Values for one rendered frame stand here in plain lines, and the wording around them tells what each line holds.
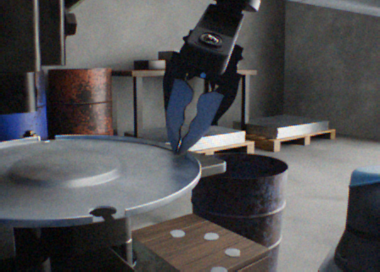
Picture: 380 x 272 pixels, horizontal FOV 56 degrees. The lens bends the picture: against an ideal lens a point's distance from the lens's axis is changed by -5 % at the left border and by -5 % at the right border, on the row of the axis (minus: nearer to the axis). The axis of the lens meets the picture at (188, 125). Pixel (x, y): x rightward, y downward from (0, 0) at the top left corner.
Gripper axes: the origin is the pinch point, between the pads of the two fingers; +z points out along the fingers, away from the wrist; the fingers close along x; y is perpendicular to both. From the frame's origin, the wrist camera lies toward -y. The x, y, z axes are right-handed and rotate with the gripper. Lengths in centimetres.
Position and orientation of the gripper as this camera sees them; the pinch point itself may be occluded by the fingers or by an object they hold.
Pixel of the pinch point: (179, 144)
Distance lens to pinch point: 47.0
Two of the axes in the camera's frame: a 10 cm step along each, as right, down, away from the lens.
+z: -3.2, 9.3, 1.8
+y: 1.0, -1.5, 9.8
